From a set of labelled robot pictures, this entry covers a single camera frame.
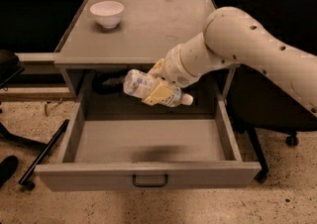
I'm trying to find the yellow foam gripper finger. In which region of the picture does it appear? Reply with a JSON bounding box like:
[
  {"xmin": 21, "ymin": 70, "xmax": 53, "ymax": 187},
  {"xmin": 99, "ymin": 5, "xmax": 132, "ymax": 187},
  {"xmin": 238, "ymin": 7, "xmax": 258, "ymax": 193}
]
[
  {"xmin": 148, "ymin": 58, "xmax": 164, "ymax": 77},
  {"xmin": 142, "ymin": 78, "xmax": 174, "ymax": 106}
]

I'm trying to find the clear plastic bottle white cap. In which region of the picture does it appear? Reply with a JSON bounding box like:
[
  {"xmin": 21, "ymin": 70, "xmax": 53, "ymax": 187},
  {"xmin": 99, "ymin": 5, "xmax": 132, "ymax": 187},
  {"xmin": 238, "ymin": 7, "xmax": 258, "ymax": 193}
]
[{"xmin": 123, "ymin": 69, "xmax": 193, "ymax": 107}]

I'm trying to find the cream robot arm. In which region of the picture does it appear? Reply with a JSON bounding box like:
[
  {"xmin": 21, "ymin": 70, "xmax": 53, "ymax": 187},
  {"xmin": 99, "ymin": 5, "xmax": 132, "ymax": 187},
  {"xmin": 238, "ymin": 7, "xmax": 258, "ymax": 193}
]
[{"xmin": 143, "ymin": 7, "xmax": 317, "ymax": 114}]

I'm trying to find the black pouch in drawer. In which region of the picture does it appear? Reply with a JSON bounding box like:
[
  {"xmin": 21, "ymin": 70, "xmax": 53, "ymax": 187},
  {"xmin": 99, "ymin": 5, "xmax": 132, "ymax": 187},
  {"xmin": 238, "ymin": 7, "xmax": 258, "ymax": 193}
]
[{"xmin": 92, "ymin": 70, "xmax": 127, "ymax": 95}]

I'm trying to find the grey metal drawer cabinet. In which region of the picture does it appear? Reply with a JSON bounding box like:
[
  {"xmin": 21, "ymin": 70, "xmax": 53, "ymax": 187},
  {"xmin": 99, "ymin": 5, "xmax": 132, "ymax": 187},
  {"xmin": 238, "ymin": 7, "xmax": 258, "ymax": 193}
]
[{"xmin": 53, "ymin": 0, "xmax": 242, "ymax": 103}]

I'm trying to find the open grey top drawer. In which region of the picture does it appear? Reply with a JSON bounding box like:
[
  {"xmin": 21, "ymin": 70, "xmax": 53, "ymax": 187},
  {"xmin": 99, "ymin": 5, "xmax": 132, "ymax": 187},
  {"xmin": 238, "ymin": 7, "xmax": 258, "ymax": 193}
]
[{"xmin": 36, "ymin": 74, "xmax": 261, "ymax": 191}]

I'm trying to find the white ceramic bowl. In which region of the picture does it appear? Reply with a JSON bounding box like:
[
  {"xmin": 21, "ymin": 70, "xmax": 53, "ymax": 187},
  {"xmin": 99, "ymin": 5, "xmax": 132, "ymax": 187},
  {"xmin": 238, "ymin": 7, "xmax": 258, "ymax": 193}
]
[{"xmin": 90, "ymin": 1, "xmax": 125, "ymax": 29}]

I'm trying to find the black office chair right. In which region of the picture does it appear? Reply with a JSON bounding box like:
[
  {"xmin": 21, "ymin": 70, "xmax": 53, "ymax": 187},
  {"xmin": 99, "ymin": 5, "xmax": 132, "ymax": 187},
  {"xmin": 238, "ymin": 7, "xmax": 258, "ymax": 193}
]
[{"xmin": 229, "ymin": 0, "xmax": 317, "ymax": 147}]

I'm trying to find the black cabinet foot bar right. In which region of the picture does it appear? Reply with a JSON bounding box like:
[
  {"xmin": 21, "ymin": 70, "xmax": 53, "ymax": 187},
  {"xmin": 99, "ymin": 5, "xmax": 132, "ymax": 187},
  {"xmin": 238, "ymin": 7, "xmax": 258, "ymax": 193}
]
[{"xmin": 247, "ymin": 127, "xmax": 268, "ymax": 183}]

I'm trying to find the black cabinet foot bar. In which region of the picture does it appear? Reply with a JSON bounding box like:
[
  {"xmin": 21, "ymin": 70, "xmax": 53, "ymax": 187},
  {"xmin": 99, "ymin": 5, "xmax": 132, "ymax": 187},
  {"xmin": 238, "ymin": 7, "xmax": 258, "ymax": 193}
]
[
  {"xmin": 247, "ymin": 127, "xmax": 268, "ymax": 183},
  {"xmin": 18, "ymin": 119, "xmax": 69, "ymax": 191}
]

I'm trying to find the black chair left edge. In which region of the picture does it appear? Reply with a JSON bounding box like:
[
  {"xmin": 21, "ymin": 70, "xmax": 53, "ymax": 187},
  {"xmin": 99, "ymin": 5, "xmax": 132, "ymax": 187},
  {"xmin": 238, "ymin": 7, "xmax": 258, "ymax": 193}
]
[{"xmin": 0, "ymin": 50, "xmax": 46, "ymax": 149}]

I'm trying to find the black cabinet foot bar left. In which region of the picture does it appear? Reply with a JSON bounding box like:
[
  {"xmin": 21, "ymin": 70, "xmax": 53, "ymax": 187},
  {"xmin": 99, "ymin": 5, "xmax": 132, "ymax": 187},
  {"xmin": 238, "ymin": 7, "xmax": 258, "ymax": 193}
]
[{"xmin": 18, "ymin": 119, "xmax": 69, "ymax": 191}]

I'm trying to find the black shoe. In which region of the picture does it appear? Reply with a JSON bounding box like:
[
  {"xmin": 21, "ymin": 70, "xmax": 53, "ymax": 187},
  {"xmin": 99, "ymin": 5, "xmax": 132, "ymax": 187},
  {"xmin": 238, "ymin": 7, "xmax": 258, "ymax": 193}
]
[{"xmin": 0, "ymin": 156, "xmax": 19, "ymax": 187}]

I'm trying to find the black drawer handle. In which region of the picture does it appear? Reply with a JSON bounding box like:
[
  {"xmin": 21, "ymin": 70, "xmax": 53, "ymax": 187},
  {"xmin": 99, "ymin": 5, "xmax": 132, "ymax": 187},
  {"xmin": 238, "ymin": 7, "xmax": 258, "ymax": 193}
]
[{"xmin": 132, "ymin": 174, "xmax": 168, "ymax": 188}]

